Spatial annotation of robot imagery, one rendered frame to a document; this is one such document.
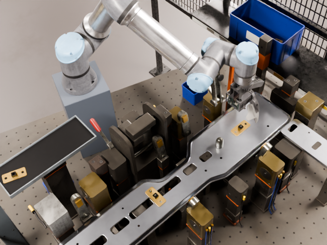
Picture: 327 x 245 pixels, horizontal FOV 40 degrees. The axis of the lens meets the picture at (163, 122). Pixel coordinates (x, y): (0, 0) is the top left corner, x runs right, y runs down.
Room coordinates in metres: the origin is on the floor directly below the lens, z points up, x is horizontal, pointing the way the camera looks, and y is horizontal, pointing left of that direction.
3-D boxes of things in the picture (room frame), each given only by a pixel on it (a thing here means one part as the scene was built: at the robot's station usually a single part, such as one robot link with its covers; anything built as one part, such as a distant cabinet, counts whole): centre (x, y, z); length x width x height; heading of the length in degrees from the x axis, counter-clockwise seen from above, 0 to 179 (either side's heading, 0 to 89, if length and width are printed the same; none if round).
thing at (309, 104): (1.14, -0.61, 0.88); 0.08 x 0.08 x 0.36; 38
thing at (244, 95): (1.06, -0.29, 1.25); 0.09 x 0.08 x 0.12; 128
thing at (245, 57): (1.07, -0.29, 1.41); 0.09 x 0.08 x 0.11; 57
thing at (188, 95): (1.53, -0.18, 0.75); 0.11 x 0.10 x 0.09; 128
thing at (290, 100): (1.23, -0.53, 0.85); 0.12 x 0.03 x 0.30; 38
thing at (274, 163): (0.87, -0.41, 0.87); 0.12 x 0.07 x 0.35; 38
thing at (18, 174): (0.84, 0.54, 1.17); 0.08 x 0.04 x 0.01; 109
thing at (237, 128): (1.08, -0.32, 1.01); 0.08 x 0.04 x 0.01; 128
